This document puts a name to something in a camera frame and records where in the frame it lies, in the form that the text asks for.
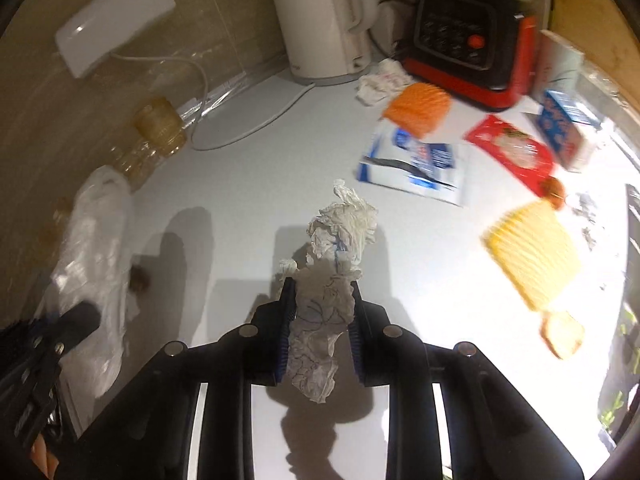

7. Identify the white paper tissue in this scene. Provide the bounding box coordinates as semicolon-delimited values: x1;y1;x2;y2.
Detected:
279;179;378;404

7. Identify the clear plastic bag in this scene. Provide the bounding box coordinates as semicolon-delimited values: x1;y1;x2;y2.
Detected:
47;166;134;401

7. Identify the blue white wipes packet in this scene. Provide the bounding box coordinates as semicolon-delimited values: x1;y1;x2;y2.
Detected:
356;119;469;206

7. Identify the yellow foam fruit net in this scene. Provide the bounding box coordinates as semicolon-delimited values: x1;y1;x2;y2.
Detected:
483;200;579;312

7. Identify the bread slice piece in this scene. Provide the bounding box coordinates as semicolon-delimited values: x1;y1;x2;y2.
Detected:
540;312;585;360

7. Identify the orange foam fruit net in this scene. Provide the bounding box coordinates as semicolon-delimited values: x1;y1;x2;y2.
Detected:
383;82;451;140

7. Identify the red snack packet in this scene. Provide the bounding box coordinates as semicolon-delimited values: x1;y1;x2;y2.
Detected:
464;114;554;197

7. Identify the silver blister pack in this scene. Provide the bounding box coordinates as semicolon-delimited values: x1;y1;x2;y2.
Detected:
572;193;600;250

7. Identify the small blue white carton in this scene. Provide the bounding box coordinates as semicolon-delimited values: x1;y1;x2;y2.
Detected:
537;90;602;172

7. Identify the brown walnut shell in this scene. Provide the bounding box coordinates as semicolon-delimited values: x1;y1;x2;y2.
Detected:
128;266;151;294

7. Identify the person left hand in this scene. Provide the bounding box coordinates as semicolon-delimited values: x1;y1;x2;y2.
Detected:
30;434;58;480

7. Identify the amber glass teapot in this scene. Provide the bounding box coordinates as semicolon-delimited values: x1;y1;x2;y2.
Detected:
110;140;165;192

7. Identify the amber glass cup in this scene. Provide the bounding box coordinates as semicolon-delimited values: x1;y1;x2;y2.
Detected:
134;96;186;157

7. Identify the crumpled white tissue by kettle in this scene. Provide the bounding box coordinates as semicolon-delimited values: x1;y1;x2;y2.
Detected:
356;58;414;106

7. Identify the small orange fruit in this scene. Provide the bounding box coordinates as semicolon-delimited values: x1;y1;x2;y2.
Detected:
540;177;566;211

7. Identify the white electric kettle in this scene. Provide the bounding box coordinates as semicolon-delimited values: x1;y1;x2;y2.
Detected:
273;0;378;86

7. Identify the red black blender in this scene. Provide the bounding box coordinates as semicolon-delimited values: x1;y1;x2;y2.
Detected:
401;0;536;110

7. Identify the white ceramic cup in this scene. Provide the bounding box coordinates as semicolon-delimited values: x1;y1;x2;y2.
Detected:
530;29;585;103

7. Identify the bamboo cutting board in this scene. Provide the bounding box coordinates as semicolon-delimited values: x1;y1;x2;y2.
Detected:
550;0;639;107

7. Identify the white wall socket cover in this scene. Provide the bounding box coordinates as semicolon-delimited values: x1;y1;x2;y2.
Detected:
54;0;176;79

